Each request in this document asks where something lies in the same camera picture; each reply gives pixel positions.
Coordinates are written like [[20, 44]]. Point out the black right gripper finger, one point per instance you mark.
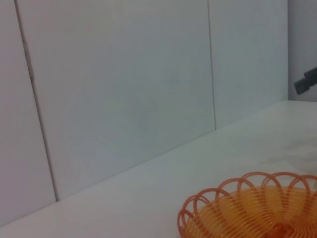
[[302, 85]]

